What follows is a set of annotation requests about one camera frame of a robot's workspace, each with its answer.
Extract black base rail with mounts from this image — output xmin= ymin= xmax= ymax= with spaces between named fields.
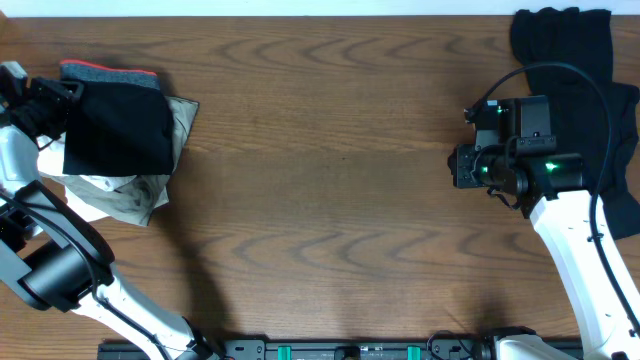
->
xmin=97 ymin=329 xmax=584 ymax=360

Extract beige folded cloth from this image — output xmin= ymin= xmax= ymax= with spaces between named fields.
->
xmin=49 ymin=95 xmax=200 ymax=227

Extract black leggings with red waistband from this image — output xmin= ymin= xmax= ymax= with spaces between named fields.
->
xmin=60 ymin=59 xmax=174 ymax=177

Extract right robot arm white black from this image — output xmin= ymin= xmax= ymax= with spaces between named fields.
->
xmin=448 ymin=96 xmax=639 ymax=359

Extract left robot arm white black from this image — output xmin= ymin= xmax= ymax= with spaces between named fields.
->
xmin=1 ymin=62 xmax=225 ymax=359

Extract black folded garment pile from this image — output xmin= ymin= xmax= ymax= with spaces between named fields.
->
xmin=509 ymin=6 xmax=640 ymax=241

